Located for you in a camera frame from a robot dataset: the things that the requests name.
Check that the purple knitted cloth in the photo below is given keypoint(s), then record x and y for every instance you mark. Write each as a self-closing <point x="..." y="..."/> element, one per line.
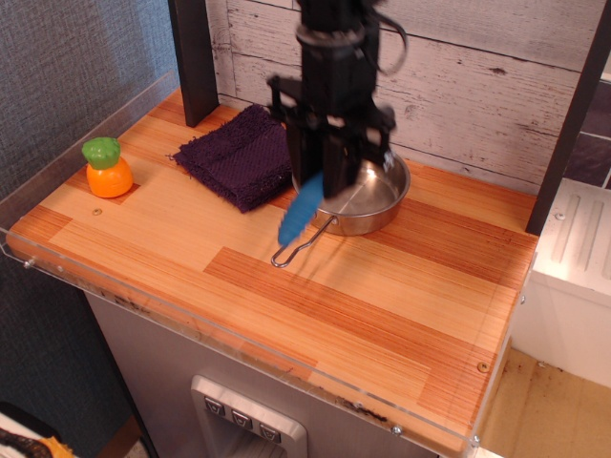
<point x="245" y="161"/>

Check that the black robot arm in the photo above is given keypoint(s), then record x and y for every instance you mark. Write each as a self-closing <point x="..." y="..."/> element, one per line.
<point x="339" y="16"/>

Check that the silver dispenser button panel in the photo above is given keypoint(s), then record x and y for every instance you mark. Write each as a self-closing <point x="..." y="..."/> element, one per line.
<point x="243" y="420"/>

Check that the grey toy fridge cabinet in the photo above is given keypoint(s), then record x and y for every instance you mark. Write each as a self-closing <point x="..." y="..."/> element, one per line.
<point x="159" y="364"/>

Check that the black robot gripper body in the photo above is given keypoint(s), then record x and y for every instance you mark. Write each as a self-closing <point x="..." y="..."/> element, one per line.
<point x="339" y="75"/>

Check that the yellow cloth bottom left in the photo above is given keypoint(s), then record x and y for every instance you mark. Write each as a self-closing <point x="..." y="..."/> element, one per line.
<point x="52" y="448"/>

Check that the orange toy carrot green top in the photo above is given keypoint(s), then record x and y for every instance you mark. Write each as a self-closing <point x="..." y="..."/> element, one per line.
<point x="108" y="173"/>

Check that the dark right upright post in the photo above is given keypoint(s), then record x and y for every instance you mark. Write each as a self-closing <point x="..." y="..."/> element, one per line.
<point x="584" y="93"/>

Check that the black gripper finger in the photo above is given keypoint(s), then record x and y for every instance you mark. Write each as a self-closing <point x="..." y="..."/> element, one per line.
<point x="306" y="148"/>
<point x="342" y="158"/>

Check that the dark left upright post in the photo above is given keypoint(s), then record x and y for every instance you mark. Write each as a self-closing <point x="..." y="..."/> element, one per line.
<point x="194" y="54"/>

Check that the dark upright post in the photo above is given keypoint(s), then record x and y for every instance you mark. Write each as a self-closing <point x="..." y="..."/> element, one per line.
<point x="194" y="54"/>
<point x="584" y="93"/>

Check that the blue handled metal spoon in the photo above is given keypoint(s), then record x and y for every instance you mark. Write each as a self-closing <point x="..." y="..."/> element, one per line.
<point x="301" y="210"/>

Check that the white cabinet at right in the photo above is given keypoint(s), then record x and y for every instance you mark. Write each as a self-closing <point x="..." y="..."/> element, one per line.
<point x="563" y="318"/>

